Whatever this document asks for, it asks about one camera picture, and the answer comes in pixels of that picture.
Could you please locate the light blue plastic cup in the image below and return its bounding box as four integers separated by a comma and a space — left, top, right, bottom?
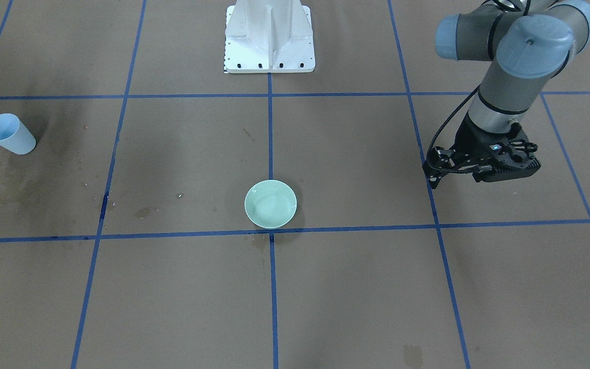
0, 114, 36, 156

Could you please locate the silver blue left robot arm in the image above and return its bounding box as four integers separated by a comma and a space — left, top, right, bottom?
422, 1, 590, 189

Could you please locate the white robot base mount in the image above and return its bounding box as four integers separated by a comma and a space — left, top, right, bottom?
223, 1, 316, 73

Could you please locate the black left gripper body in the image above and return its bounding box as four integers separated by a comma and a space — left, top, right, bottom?
422, 115, 541, 189

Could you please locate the light green ceramic bowl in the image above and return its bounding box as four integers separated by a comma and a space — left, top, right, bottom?
244, 179, 298, 230

